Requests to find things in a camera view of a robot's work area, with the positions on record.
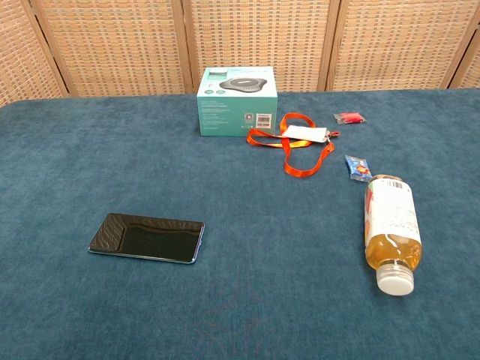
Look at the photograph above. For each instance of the teal speakerphone product box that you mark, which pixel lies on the teal speakerphone product box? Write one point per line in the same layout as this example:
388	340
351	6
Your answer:
240	112

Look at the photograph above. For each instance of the blue velvet tablecloth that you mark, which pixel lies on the blue velvet tablecloth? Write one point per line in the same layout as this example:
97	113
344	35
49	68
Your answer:
240	300

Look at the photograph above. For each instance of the white badge card holder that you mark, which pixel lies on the white badge card holder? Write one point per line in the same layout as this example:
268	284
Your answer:
305	133

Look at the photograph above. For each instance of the plastic bottle of amber drink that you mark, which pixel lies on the plastic bottle of amber drink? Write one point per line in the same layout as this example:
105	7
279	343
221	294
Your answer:
392	225

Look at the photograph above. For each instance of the black smartphone with blue frame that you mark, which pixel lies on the black smartphone with blue frame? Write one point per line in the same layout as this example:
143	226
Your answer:
150	240

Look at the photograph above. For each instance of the red candy in clear wrapper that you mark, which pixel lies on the red candy in clear wrapper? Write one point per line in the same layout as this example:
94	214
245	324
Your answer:
350	117

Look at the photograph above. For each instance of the blue and orange candy wrapper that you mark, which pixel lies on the blue and orange candy wrapper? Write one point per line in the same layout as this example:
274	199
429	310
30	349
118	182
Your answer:
358	168

